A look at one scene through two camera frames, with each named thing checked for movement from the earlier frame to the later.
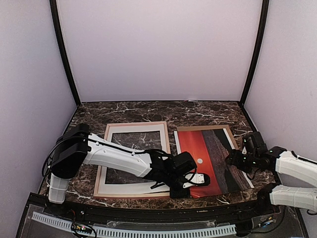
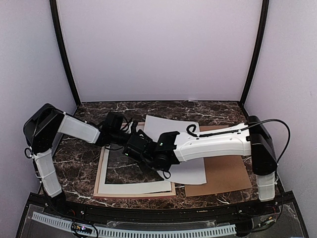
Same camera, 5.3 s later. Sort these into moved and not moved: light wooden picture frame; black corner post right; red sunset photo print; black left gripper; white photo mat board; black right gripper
Moved: black left gripper; black right gripper; red sunset photo print
Not moved: light wooden picture frame; white photo mat board; black corner post right
